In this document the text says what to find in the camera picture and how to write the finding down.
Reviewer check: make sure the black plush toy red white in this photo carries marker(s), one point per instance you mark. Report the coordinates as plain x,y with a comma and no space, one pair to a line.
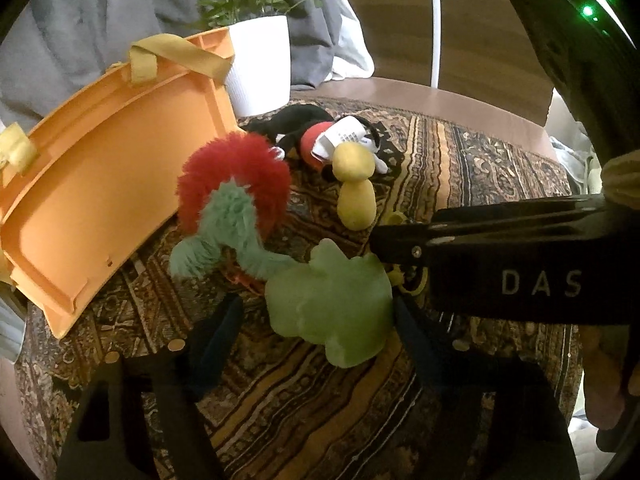
295,130

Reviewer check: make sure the white sheer curtain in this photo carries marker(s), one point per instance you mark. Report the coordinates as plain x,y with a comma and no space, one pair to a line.
352,45

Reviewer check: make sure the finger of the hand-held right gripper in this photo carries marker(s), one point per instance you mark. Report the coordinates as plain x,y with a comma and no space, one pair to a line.
450,232

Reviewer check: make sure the white curved pole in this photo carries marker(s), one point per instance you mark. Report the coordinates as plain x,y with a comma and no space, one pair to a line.
434,20

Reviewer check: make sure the patterned brown rug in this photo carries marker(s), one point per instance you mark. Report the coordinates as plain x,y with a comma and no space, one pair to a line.
300,410

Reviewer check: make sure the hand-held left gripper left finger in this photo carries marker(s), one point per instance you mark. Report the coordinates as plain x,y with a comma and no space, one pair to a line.
220,332

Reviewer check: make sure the person's right hand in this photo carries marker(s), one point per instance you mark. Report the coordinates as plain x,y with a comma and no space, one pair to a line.
600,375

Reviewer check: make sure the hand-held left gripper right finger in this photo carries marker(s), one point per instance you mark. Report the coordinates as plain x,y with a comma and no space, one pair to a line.
414,337

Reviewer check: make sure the light green squishy toy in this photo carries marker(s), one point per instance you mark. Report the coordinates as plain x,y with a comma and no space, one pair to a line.
340,305

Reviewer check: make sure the grey curtain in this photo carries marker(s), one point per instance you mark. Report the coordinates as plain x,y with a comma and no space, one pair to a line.
100,10

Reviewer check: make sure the potted plant white pot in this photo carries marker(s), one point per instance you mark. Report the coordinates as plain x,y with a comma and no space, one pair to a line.
260,60

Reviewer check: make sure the red fluffy toy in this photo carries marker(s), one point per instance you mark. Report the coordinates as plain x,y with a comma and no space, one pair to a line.
240,170

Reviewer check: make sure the yellow mushroom toy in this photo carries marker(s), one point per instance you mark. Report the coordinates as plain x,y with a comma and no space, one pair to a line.
355,195

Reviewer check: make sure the teal fluffy toy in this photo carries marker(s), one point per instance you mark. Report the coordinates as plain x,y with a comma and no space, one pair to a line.
235,220

